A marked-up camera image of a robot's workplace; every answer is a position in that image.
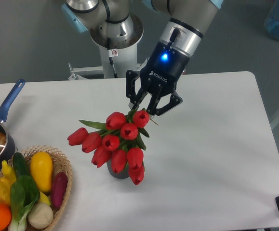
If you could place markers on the blue handled saucepan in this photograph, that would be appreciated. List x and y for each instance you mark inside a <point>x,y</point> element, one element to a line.
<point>7,145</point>

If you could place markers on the yellow banana tip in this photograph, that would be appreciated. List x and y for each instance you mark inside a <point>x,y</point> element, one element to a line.
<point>44,199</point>

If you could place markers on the woven wicker basket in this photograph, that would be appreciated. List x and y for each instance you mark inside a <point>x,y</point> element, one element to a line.
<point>60,164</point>

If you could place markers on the dark green cucumber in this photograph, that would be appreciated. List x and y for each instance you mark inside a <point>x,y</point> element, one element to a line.
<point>20,165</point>

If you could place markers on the purple sweet potato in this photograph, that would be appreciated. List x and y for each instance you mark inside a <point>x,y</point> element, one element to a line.
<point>58,189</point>

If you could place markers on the red tulip bouquet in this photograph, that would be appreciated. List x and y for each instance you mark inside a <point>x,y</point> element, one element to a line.
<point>118,139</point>

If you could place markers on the yellow squash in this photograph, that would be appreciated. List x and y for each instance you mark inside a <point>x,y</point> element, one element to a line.
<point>41,168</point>

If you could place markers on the dark grey ribbed vase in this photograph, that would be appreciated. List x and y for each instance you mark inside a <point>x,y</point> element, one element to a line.
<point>124,174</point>

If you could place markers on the small yellow gourd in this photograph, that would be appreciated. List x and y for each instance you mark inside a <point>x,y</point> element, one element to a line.
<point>8,172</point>

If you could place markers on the green bok choy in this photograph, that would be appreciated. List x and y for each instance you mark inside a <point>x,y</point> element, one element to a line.
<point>24,194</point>

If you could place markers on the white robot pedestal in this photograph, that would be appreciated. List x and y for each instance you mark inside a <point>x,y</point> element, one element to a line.
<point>117,45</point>

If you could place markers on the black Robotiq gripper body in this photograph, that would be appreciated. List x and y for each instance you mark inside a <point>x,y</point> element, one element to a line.
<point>163,68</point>

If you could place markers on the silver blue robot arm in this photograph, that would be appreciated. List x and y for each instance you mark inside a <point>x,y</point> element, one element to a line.
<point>189,21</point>

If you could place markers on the yellow bell pepper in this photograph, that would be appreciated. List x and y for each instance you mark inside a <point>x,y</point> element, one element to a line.
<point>5,190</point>

